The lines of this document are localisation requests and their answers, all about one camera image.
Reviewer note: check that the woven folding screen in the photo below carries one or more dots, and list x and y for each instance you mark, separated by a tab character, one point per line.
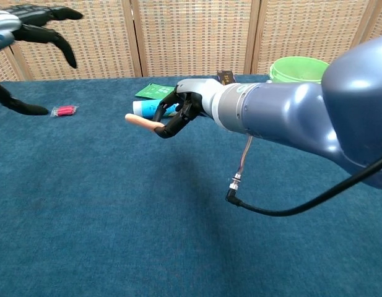
193	37

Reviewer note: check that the teal tablecloth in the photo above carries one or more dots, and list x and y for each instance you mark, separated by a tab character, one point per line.
116	216

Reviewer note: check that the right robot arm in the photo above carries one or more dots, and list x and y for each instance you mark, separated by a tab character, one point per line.
286	108

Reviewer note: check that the green plastic bucket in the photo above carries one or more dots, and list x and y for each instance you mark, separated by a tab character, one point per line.
289	69

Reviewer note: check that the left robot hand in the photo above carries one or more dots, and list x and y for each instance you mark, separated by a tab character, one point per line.
32	32

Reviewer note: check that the white and blue paper roll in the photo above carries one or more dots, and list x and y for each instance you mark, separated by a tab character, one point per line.
144	108

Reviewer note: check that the tan sausage stick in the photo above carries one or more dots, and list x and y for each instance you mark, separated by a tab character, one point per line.
138	120

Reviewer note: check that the green sachet packet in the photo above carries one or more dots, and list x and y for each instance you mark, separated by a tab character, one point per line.
153	90

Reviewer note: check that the black and red carton box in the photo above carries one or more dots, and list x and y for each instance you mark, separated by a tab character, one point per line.
226	77

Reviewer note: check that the red candy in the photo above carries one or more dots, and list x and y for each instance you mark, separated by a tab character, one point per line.
64	110

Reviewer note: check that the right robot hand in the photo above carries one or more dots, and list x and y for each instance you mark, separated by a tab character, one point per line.
197	89

